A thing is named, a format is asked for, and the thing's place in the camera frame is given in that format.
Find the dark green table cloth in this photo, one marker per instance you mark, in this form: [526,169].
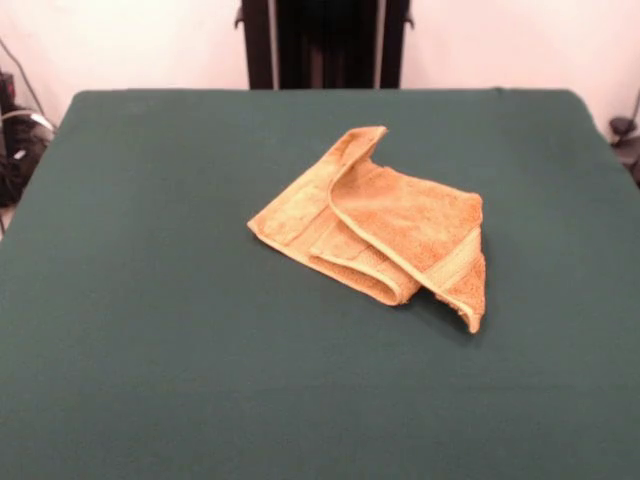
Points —
[150,350]

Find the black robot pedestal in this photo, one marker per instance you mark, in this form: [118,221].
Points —
[260,50]

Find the tan terry towel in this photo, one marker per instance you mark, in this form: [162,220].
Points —
[400,220]

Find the dark grey stand base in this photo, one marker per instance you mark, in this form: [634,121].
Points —
[622,125]

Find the black box with red light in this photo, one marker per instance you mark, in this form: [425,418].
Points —
[7,87]

